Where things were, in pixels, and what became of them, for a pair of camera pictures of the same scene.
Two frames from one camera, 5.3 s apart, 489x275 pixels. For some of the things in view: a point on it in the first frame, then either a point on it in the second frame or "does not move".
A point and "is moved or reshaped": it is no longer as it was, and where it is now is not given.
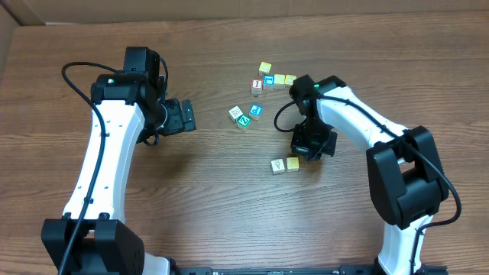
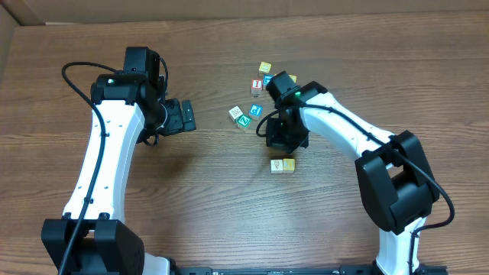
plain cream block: (293, 164) is moved or reshaped
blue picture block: (268, 82) does not move
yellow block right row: (289, 79) does not move
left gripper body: (187, 115) does not move
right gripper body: (312, 144) -> (285, 141)
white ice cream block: (278, 166) does not move
